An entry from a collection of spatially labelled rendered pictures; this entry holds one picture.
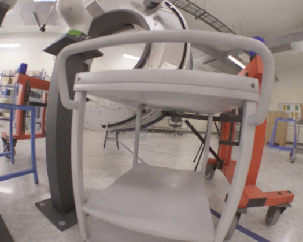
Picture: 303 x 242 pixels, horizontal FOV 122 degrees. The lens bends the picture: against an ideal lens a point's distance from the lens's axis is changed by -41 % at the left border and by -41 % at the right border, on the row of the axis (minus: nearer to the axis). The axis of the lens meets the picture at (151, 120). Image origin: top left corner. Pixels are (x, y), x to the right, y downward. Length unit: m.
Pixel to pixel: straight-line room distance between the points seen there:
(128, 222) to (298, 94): 9.17
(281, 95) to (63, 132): 9.40
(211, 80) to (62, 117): 0.63
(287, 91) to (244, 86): 9.04
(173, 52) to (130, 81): 0.77
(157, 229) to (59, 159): 0.54
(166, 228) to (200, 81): 0.37
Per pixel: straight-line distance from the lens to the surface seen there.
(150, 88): 0.29
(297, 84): 9.37
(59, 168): 0.76
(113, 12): 1.48
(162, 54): 1.06
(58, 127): 0.71
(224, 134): 1.39
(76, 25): 0.84
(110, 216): 0.44
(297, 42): 5.52
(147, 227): 0.41
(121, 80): 0.32
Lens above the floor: 0.58
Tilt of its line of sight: 1 degrees down
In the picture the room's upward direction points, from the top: 5 degrees clockwise
